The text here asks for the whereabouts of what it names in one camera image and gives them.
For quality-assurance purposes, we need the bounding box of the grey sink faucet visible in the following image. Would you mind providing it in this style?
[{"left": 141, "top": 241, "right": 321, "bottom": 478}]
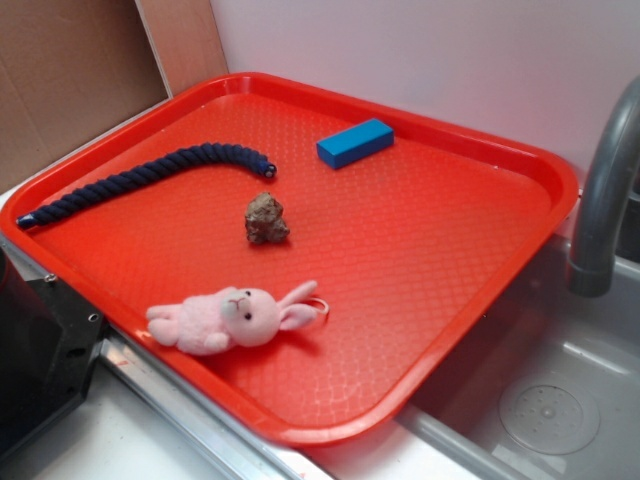
[{"left": 566, "top": 79, "right": 639, "bottom": 297}]

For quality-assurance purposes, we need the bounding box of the blue rectangular block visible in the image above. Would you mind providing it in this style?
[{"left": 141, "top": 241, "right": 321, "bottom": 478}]
[{"left": 316, "top": 119, "right": 395, "bottom": 169}]

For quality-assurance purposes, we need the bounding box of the brown rock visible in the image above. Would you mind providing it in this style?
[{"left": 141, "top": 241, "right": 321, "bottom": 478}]
[{"left": 245, "top": 192, "right": 290, "bottom": 245}]

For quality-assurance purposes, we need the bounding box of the red plastic tray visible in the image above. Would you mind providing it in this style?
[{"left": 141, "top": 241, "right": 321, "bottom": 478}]
[{"left": 1, "top": 73, "right": 578, "bottom": 446}]

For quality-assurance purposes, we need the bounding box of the brown cardboard panel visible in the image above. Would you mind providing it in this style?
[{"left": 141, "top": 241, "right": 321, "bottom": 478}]
[{"left": 1, "top": 1, "right": 227, "bottom": 192}]

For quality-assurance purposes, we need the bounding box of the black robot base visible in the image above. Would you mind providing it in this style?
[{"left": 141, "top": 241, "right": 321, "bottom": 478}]
[{"left": 1, "top": 253, "right": 106, "bottom": 459}]

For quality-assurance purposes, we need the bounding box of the grey toy sink basin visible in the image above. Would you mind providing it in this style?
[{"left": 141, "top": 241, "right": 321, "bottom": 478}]
[{"left": 398, "top": 238, "right": 639, "bottom": 479}]

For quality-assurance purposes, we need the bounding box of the pink plush bunny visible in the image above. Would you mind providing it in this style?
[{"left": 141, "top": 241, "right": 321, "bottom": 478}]
[{"left": 146, "top": 281, "right": 329, "bottom": 356}]

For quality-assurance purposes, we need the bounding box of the dark blue twisted rope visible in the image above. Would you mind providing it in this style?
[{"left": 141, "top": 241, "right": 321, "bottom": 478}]
[{"left": 15, "top": 141, "right": 278, "bottom": 232}]

